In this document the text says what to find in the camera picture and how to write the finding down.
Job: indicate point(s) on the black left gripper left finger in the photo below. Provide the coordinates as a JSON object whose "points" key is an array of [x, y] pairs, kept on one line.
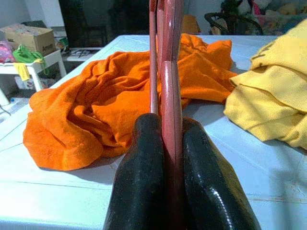
{"points": [[136, 187]]}

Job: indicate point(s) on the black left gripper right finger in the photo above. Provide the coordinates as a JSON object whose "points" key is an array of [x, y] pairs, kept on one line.
{"points": [[211, 191]]}

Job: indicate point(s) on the pink plastic hanger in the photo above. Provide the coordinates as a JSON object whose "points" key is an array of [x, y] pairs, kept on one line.
{"points": [[170, 95]]}

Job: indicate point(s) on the yellow shirt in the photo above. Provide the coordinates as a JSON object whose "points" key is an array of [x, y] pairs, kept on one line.
{"points": [[271, 95]]}

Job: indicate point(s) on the white folding table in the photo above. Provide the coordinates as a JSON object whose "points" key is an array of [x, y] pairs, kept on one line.
{"points": [[48, 191]]}

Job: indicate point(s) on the orange shirt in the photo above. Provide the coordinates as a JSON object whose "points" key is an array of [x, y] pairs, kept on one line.
{"points": [[96, 107]]}

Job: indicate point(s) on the white television stand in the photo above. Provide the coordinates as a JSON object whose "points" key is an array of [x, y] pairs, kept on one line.
{"points": [[81, 54]]}

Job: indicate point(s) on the white side table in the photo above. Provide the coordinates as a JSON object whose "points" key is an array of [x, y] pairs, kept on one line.
{"points": [[48, 57]]}

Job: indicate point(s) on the orange bag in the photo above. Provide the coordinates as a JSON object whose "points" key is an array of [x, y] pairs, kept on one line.
{"points": [[190, 25]]}

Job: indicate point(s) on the black television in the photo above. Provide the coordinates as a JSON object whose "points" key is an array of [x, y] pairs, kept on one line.
{"points": [[96, 24]]}

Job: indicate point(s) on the black rattan chair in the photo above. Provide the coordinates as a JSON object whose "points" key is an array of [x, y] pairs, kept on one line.
{"points": [[230, 21]]}

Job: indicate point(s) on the green bag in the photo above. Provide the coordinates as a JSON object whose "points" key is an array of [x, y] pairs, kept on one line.
{"points": [[24, 55]]}

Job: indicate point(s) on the brown cardboard box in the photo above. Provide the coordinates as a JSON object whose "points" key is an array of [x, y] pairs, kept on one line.
{"points": [[31, 38]]}

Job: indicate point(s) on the pink bag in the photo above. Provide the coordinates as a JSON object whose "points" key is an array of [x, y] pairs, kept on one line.
{"points": [[6, 52]]}

